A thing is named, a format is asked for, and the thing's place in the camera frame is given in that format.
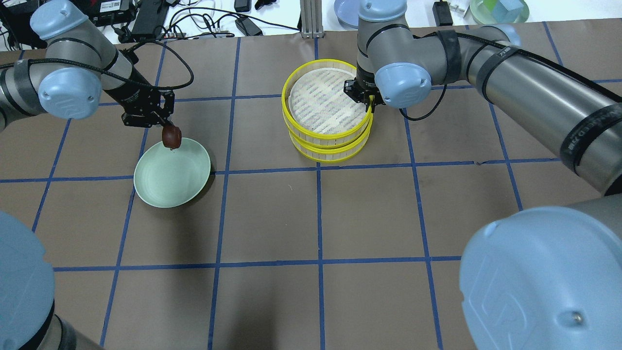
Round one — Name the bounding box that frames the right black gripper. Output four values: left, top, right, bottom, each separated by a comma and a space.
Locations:
344, 78, 377, 115

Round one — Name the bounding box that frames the yellow bamboo steamer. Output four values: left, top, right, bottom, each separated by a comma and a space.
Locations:
281, 58, 373, 149
285, 117, 373, 163

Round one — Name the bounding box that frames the aluminium frame post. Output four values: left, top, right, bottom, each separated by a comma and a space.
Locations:
300, 0, 325, 38

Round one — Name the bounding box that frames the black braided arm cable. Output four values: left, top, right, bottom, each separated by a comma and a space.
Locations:
19, 41, 195, 93

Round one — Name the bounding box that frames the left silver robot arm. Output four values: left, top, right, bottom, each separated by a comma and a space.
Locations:
0, 0, 174, 350

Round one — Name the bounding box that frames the mint green plate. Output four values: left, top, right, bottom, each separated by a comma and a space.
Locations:
133, 138, 211, 208

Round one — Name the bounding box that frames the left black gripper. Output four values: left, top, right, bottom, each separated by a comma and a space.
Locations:
119, 86, 172, 128

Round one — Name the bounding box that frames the black power adapter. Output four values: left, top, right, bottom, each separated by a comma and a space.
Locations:
432, 0, 453, 27

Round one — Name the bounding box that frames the green glass bowl with blocks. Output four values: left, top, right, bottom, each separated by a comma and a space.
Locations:
469, 0, 530, 25

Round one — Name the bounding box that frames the blue plate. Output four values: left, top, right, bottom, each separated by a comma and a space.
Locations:
333, 0, 359, 29

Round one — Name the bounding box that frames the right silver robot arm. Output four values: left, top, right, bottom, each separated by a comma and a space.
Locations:
318, 88, 621, 350

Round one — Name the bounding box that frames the brown chocolate bun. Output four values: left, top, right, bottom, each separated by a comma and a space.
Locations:
162, 124, 182, 149

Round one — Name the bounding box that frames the black power brick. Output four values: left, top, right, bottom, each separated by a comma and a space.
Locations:
130, 0, 170, 42

